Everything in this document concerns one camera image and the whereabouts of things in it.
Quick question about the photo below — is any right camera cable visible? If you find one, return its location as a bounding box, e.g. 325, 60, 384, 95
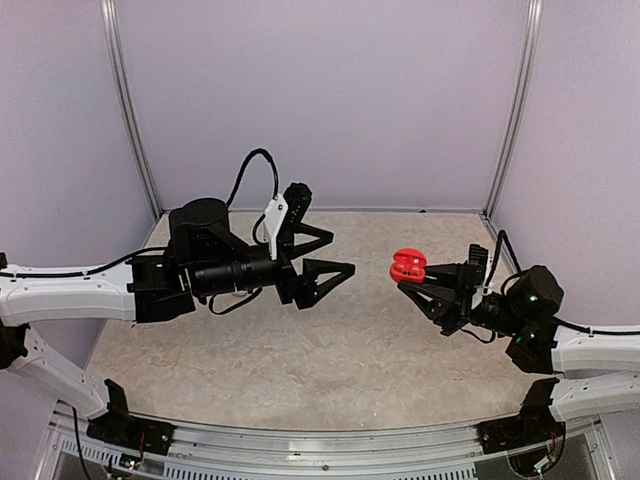
492, 229, 524, 291

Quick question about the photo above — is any camera cable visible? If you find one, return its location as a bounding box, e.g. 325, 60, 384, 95
225, 148, 280, 206
492, 229, 524, 291

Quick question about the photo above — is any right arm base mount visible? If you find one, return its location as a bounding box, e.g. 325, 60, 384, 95
476, 415, 566, 455

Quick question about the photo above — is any left aluminium frame post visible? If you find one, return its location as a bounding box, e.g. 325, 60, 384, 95
99, 0, 164, 221

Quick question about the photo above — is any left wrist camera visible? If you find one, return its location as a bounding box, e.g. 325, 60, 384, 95
263, 182, 312, 261

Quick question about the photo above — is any left camera cable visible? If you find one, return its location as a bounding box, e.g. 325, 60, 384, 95
225, 148, 280, 206

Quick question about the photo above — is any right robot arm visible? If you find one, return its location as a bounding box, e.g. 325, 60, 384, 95
390, 260, 639, 444

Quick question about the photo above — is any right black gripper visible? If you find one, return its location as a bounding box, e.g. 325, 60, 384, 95
398, 261, 526, 338

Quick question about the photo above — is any front aluminium rail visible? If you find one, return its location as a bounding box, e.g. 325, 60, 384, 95
34, 404, 616, 480

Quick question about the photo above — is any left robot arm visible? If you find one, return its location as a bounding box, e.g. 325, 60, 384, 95
1, 195, 355, 445

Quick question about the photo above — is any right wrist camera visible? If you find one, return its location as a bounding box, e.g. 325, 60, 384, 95
467, 244, 493, 298

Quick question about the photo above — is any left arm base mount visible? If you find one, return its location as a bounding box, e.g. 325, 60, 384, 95
87, 417, 175, 456

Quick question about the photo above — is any aluminium frame post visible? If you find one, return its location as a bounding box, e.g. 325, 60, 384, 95
99, 0, 164, 221
484, 0, 544, 220

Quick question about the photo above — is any right aluminium frame post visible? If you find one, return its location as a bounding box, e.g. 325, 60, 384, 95
484, 0, 544, 220

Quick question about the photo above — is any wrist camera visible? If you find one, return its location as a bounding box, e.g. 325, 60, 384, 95
263, 182, 312, 261
467, 244, 493, 298

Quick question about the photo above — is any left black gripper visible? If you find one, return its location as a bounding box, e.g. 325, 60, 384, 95
193, 224, 356, 309

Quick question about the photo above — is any red round charging case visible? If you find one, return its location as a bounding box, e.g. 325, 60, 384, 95
389, 248, 427, 284

